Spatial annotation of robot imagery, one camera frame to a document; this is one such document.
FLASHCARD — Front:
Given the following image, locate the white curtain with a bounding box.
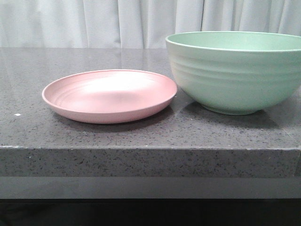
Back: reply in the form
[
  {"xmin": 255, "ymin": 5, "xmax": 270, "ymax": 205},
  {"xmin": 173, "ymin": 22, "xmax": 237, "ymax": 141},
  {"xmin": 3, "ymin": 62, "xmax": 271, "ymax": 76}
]
[{"xmin": 0, "ymin": 0, "xmax": 301, "ymax": 48}]

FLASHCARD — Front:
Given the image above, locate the green bowl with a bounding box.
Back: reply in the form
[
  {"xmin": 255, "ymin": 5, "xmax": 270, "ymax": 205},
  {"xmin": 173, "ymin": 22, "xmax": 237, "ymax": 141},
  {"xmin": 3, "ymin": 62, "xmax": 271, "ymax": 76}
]
[{"xmin": 166, "ymin": 31, "xmax": 301, "ymax": 115}]

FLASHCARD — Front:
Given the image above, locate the pink plate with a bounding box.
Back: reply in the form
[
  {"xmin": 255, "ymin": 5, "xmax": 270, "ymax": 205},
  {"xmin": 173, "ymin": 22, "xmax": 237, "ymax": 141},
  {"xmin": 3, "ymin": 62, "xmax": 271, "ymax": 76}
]
[{"xmin": 42, "ymin": 69, "xmax": 177, "ymax": 124}]

